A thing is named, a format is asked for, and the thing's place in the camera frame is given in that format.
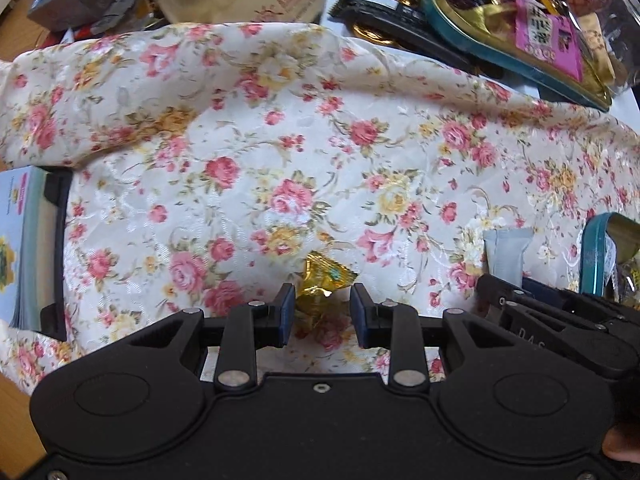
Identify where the teal tin with gold insert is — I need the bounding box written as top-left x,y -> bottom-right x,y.
414,0 -> 614,112

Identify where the gold wrapped snack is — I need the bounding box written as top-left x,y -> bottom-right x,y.
580,12 -> 618,88

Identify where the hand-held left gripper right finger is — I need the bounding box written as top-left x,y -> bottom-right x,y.
350,284 -> 531,390

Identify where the grey snack packet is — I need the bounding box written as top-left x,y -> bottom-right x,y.
482,227 -> 536,277

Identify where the clear brown snack packet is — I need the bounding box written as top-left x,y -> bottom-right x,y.
606,247 -> 640,307

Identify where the floral tablecloth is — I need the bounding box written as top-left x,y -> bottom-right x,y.
0,20 -> 640,396

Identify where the pink snack packet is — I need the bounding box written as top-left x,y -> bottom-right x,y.
514,0 -> 586,82

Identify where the person's right hand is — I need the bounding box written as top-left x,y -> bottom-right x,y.
601,422 -> 640,467

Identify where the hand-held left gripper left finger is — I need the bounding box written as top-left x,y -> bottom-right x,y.
117,284 -> 296,393

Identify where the yellow foil candy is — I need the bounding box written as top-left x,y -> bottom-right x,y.
295,252 -> 358,332

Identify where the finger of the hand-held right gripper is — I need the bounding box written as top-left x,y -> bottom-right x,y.
474,272 -> 531,323
522,277 -> 640,326

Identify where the black remote control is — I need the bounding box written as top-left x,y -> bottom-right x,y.
329,0 -> 482,67

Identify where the light blue magazine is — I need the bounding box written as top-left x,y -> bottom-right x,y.
0,166 -> 52,332

